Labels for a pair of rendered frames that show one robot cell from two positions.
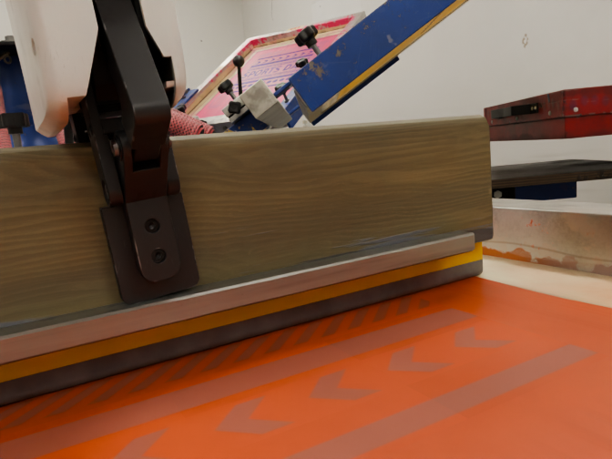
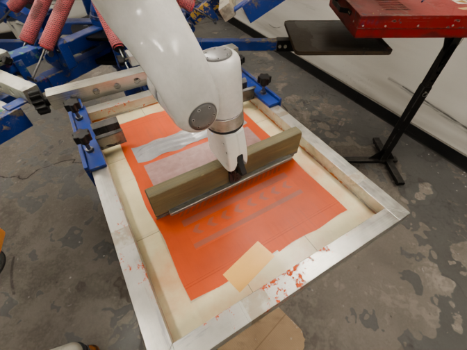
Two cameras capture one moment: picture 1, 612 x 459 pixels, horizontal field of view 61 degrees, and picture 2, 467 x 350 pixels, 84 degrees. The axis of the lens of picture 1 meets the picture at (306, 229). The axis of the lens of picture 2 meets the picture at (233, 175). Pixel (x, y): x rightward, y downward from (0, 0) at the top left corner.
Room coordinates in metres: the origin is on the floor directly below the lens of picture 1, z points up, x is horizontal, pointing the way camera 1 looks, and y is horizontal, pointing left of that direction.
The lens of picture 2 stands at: (-0.20, 0.08, 1.48)
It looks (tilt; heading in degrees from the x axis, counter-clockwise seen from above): 49 degrees down; 358
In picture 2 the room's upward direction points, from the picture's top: straight up
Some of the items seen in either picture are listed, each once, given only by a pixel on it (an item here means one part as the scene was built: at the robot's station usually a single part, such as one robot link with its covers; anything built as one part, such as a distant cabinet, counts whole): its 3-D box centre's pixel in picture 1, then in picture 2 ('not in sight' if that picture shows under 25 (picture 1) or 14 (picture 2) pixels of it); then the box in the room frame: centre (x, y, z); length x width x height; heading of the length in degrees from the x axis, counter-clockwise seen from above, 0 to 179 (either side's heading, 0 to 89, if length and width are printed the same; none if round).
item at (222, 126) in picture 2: not in sight; (222, 112); (0.23, 0.09, 1.18); 0.09 x 0.07 x 0.03; 29
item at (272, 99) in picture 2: not in sight; (249, 89); (0.65, -0.01, 0.97); 0.30 x 0.05 x 0.07; 28
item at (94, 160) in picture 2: not in sight; (88, 140); (0.39, 0.48, 0.97); 0.30 x 0.05 x 0.07; 28
